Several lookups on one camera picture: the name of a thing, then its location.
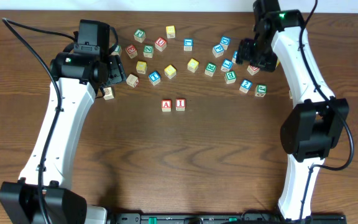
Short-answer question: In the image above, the blue t block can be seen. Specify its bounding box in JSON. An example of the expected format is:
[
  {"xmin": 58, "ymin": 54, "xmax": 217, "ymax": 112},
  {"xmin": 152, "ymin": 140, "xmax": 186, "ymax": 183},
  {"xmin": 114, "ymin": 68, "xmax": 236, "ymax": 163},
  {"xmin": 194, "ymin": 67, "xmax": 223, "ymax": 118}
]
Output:
[
  {"xmin": 221, "ymin": 59, "xmax": 233, "ymax": 72},
  {"xmin": 149, "ymin": 71, "xmax": 161, "ymax": 86}
]

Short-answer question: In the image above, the green B block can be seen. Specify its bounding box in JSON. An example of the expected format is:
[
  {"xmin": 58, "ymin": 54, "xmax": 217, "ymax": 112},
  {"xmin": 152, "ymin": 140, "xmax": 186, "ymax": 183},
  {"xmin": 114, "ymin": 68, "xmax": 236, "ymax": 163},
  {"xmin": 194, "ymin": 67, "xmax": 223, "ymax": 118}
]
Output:
[{"xmin": 224, "ymin": 71, "xmax": 237, "ymax": 84}]

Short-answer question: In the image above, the blue T block left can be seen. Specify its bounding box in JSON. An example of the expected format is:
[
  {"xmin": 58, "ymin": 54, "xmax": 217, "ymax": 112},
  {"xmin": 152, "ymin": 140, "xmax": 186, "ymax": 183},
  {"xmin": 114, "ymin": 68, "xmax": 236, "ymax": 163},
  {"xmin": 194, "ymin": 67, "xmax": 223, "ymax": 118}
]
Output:
[{"xmin": 149, "ymin": 71, "xmax": 161, "ymax": 86}]

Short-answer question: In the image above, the red U block left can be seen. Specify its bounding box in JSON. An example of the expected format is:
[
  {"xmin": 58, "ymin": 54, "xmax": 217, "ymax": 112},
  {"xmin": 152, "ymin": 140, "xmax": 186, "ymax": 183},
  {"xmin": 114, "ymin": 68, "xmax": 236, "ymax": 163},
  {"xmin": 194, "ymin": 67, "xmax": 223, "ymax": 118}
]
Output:
[{"xmin": 155, "ymin": 37, "xmax": 167, "ymax": 52}]

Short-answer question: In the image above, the blue D block left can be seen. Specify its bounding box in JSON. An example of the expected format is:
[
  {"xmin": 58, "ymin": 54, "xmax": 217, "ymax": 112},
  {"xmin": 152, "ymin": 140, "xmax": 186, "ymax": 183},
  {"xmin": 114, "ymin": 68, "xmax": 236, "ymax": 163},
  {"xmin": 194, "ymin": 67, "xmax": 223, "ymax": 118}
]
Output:
[{"xmin": 219, "ymin": 36, "xmax": 231, "ymax": 50}]

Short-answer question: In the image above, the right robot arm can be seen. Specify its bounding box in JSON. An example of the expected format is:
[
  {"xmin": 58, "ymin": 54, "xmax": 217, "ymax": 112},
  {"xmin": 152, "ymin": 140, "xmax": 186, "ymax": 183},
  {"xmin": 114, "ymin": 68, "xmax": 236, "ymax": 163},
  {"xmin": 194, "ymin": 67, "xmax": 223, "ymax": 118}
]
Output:
[{"xmin": 236, "ymin": 0, "xmax": 354, "ymax": 223}]

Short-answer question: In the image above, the green Z block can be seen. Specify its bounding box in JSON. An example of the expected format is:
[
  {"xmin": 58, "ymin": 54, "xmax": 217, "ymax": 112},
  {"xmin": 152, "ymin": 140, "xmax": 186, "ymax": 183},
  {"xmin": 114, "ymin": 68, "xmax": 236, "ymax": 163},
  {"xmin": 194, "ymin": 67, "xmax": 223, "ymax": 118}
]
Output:
[{"xmin": 143, "ymin": 45, "xmax": 154, "ymax": 58}]

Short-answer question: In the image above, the green j block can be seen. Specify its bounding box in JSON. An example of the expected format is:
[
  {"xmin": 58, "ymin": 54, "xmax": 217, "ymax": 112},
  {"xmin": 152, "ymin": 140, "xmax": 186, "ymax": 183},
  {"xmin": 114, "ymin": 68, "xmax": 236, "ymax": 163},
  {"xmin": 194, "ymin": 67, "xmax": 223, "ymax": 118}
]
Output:
[
  {"xmin": 134, "ymin": 29, "xmax": 146, "ymax": 43},
  {"xmin": 255, "ymin": 84, "xmax": 267, "ymax": 97}
]

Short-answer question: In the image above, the blue 2 block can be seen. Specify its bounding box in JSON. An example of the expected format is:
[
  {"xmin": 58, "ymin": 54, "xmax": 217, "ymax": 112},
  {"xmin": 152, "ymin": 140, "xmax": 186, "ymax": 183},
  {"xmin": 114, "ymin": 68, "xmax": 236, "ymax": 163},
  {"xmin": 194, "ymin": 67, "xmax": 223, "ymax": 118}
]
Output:
[{"xmin": 239, "ymin": 79, "xmax": 252, "ymax": 93}]

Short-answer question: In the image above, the blue 5 block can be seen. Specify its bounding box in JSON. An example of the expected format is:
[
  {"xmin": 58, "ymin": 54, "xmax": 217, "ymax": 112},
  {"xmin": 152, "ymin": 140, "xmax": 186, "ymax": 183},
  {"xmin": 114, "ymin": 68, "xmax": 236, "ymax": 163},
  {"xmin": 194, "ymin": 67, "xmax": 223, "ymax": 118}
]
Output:
[{"xmin": 232, "ymin": 51, "xmax": 237, "ymax": 63}]

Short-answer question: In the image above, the green R block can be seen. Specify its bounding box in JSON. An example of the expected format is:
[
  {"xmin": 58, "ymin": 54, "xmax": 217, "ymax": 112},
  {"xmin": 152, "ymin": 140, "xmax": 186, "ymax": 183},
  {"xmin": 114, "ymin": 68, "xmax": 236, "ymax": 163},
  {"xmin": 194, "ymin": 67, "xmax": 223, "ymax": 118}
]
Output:
[{"xmin": 204, "ymin": 62, "xmax": 217, "ymax": 77}]

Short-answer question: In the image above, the green J block top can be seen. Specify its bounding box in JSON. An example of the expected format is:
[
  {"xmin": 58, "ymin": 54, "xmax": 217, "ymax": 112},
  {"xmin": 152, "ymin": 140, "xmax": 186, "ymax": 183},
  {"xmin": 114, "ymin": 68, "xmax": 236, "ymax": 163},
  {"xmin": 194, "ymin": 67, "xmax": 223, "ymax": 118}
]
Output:
[{"xmin": 134, "ymin": 29, "xmax": 146, "ymax": 43}]

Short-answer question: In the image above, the yellow block top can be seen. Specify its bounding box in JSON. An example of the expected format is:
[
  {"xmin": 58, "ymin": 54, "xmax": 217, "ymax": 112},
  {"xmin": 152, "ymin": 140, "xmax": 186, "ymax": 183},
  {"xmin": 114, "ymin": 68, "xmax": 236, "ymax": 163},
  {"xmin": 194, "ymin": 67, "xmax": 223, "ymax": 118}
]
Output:
[{"xmin": 166, "ymin": 26, "xmax": 176, "ymax": 39}]

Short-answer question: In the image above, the blue P block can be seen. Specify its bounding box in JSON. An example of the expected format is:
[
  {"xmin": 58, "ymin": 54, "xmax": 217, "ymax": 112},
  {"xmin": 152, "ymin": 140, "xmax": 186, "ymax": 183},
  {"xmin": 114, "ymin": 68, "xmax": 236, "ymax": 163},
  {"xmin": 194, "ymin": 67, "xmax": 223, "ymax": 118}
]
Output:
[{"xmin": 213, "ymin": 44, "xmax": 224, "ymax": 58}]

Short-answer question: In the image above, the yellow block centre left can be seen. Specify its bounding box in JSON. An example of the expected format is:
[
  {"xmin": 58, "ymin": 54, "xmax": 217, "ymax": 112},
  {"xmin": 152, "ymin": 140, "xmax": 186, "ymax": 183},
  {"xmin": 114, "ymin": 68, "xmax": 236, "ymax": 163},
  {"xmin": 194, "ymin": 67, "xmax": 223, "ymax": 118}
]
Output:
[{"xmin": 164, "ymin": 65, "xmax": 177, "ymax": 79}]

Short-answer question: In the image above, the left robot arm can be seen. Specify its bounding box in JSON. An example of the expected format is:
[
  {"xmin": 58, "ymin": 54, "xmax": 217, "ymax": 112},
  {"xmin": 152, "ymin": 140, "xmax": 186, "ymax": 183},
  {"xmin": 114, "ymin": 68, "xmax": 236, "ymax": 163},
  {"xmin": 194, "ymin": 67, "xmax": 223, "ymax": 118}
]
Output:
[{"xmin": 0, "ymin": 19, "xmax": 126, "ymax": 223}]

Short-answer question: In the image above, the red I block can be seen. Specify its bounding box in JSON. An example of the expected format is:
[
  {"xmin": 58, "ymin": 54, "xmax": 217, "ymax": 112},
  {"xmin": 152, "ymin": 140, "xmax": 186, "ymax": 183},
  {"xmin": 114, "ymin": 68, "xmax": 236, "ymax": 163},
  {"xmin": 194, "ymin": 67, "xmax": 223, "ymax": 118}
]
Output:
[{"xmin": 176, "ymin": 98, "xmax": 186, "ymax": 111}]

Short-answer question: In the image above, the red E block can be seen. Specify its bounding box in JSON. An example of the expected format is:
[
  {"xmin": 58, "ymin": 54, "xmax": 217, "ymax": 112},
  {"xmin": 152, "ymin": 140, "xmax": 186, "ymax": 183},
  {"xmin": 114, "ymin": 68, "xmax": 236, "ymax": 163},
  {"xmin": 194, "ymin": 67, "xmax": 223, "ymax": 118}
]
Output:
[{"xmin": 125, "ymin": 44, "xmax": 137, "ymax": 58}]

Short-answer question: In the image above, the green J block right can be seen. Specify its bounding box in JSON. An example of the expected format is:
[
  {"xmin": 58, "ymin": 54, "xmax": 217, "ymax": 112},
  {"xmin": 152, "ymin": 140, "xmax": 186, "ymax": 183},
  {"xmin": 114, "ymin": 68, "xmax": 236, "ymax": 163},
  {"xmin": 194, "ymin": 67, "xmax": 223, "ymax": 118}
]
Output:
[{"xmin": 255, "ymin": 84, "xmax": 267, "ymax": 97}]

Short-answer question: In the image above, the red u block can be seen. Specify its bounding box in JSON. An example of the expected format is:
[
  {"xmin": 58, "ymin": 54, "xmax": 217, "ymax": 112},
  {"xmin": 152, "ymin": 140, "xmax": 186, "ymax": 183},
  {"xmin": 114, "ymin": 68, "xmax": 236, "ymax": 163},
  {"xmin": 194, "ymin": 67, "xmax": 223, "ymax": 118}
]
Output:
[
  {"xmin": 247, "ymin": 65, "xmax": 260, "ymax": 75},
  {"xmin": 155, "ymin": 37, "xmax": 167, "ymax": 52}
]

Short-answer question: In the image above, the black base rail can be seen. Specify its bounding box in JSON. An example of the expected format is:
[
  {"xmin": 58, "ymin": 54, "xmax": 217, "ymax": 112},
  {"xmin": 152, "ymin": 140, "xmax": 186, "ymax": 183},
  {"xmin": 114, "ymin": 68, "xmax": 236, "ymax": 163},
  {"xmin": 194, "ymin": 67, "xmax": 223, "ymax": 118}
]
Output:
[{"xmin": 107, "ymin": 210, "xmax": 347, "ymax": 224}]

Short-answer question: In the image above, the green 7 block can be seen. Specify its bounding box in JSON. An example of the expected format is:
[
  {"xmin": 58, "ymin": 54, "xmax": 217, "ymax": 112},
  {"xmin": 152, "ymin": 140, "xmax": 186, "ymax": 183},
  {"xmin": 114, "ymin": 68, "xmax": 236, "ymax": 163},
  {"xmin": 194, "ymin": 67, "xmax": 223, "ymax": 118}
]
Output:
[{"xmin": 111, "ymin": 45, "xmax": 122, "ymax": 56}]

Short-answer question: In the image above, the red A block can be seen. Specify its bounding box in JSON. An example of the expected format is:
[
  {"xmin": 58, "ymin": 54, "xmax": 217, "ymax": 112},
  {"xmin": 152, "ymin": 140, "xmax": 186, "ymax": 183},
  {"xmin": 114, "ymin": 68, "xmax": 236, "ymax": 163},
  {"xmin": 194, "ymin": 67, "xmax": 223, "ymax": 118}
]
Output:
[{"xmin": 161, "ymin": 100, "xmax": 172, "ymax": 112}]

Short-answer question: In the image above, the plain wooden red block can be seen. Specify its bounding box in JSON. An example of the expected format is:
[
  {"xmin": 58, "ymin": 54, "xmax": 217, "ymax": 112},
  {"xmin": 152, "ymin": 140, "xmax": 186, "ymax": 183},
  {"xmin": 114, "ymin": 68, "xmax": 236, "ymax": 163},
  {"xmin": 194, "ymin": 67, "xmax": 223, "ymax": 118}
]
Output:
[{"xmin": 126, "ymin": 74, "xmax": 139, "ymax": 88}]

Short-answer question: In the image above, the blue T block right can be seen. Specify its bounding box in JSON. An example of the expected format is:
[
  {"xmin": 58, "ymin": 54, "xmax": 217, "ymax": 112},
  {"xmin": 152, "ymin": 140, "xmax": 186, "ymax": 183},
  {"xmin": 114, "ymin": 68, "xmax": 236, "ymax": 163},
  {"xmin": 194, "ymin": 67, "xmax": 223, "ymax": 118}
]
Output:
[{"xmin": 221, "ymin": 59, "xmax": 233, "ymax": 72}]

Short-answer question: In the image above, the yellow block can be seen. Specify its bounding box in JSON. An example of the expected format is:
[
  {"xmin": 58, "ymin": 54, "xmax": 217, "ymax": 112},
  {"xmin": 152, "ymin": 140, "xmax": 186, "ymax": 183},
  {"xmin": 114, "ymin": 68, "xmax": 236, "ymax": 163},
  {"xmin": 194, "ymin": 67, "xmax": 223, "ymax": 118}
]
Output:
[
  {"xmin": 187, "ymin": 58, "xmax": 200, "ymax": 73},
  {"xmin": 164, "ymin": 65, "xmax": 177, "ymax": 79},
  {"xmin": 136, "ymin": 61, "xmax": 147, "ymax": 74},
  {"xmin": 166, "ymin": 26, "xmax": 176, "ymax": 39}
]

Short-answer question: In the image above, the red U block right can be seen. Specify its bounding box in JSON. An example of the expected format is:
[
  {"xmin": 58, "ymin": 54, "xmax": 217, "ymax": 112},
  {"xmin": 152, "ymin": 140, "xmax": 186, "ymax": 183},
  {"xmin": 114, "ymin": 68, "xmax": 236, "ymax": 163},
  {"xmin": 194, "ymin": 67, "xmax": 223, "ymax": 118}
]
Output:
[{"xmin": 247, "ymin": 65, "xmax": 260, "ymax": 75}]

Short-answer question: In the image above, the plain wooden picture block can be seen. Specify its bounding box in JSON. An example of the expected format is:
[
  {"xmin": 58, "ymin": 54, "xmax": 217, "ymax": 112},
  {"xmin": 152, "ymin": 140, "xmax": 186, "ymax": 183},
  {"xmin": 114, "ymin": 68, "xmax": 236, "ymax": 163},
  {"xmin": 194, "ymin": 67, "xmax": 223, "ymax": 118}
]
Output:
[{"xmin": 103, "ymin": 86, "xmax": 115, "ymax": 100}]

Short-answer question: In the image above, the yellow block left middle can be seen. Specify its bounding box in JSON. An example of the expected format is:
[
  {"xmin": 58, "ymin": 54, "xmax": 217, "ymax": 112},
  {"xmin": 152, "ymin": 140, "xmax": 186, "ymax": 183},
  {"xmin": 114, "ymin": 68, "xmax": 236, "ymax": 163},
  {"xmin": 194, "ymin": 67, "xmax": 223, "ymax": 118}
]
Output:
[{"xmin": 136, "ymin": 61, "xmax": 147, "ymax": 74}]

